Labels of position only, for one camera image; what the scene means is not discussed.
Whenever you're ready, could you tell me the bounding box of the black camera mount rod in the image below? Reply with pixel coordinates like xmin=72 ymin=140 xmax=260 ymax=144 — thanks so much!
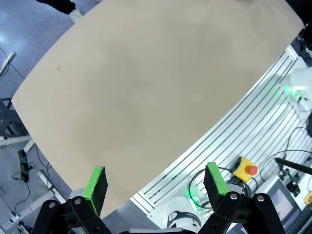
xmin=274 ymin=157 xmax=312 ymax=176

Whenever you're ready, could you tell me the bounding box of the white power strip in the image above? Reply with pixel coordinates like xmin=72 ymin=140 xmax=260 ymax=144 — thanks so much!
xmin=0 ymin=212 xmax=23 ymax=230

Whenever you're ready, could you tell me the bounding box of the white floor cable duct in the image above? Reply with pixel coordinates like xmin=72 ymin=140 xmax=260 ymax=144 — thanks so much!
xmin=0 ymin=51 xmax=16 ymax=75

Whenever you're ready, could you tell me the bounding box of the white tubular table foot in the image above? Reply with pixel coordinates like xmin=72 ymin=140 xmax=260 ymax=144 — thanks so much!
xmin=38 ymin=170 xmax=67 ymax=204
xmin=0 ymin=135 xmax=34 ymax=147

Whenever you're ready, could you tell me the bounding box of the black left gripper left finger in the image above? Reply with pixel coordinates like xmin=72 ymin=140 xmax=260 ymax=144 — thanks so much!
xmin=31 ymin=166 xmax=113 ymax=234

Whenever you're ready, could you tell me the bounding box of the yellow emergency stop red button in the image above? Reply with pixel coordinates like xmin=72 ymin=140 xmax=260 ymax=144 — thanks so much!
xmin=232 ymin=156 xmax=258 ymax=183

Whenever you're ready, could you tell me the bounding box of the aluminium slotted mounting plate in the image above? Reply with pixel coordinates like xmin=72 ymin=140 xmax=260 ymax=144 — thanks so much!
xmin=130 ymin=45 xmax=304 ymax=221

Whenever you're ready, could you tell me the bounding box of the dark grey metal table frame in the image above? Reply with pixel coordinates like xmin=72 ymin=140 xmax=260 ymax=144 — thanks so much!
xmin=0 ymin=97 xmax=28 ymax=142

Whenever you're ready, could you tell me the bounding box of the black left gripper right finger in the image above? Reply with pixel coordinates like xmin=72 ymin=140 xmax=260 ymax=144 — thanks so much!
xmin=197 ymin=161 xmax=286 ymax=234

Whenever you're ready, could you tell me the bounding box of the grey screen monitor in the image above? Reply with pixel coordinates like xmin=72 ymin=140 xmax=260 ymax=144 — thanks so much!
xmin=255 ymin=175 xmax=303 ymax=234

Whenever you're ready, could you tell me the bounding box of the black keyboard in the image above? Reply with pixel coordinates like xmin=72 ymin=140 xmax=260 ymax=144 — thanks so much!
xmin=285 ymin=207 xmax=312 ymax=234

